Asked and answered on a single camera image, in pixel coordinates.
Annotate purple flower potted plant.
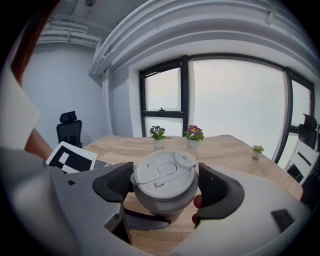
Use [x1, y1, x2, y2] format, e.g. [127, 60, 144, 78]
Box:
[149, 124, 167, 149]

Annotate person's pink shirt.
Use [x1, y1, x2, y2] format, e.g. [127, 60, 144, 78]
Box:
[0, 62, 41, 156]

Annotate small green potted plant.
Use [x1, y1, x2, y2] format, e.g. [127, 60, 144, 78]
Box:
[250, 144, 265, 160]

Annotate person's right hand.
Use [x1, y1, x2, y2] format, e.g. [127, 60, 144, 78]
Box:
[191, 194, 204, 225]

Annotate white ceiling pipes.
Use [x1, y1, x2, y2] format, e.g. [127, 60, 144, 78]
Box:
[37, 13, 111, 49]

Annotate pink flower potted plant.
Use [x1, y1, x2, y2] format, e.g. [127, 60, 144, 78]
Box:
[183, 124, 205, 150]

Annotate black mesh office chair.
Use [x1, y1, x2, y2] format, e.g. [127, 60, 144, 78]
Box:
[298, 113, 319, 151]
[55, 110, 84, 149]

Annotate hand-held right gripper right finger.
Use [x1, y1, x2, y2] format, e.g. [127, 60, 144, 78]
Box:
[174, 162, 311, 256]

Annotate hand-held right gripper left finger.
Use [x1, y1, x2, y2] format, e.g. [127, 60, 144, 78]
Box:
[48, 161, 161, 256]

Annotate person's left forearm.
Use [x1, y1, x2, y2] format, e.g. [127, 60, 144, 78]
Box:
[24, 128, 55, 161]

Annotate white plastic cup lid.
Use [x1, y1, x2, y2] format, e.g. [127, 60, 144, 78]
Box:
[129, 149, 200, 214]

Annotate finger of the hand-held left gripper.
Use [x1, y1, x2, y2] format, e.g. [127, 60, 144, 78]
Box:
[124, 208, 173, 231]

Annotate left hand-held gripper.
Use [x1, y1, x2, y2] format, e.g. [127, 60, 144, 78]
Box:
[45, 140, 113, 175]

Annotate white wooden chair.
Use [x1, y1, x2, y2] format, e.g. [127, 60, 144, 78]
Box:
[287, 139, 320, 184]

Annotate black framed casement window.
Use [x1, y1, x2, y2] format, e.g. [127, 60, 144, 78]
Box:
[138, 54, 191, 139]

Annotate lidded jar with dark contents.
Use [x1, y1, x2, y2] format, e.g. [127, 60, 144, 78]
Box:
[148, 204, 187, 225]

